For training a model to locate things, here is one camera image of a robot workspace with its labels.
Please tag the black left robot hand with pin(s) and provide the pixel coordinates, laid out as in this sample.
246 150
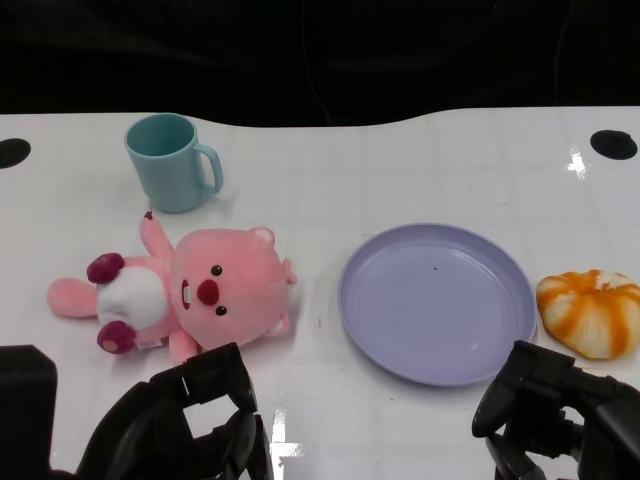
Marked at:
150 430

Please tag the orange striped toy bun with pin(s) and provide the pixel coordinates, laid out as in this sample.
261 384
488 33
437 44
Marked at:
585 315

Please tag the black round table grommet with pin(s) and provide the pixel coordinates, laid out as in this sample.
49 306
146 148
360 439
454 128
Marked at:
613 145
12 153

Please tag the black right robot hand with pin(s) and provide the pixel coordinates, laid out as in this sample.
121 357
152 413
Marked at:
605 425

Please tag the light blue plastic mug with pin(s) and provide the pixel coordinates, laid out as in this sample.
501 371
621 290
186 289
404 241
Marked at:
170 180

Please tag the pink plush beaver doll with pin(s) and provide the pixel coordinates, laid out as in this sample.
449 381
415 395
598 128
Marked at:
225 280

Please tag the lavender plastic plate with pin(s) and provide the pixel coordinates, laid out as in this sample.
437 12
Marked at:
430 310

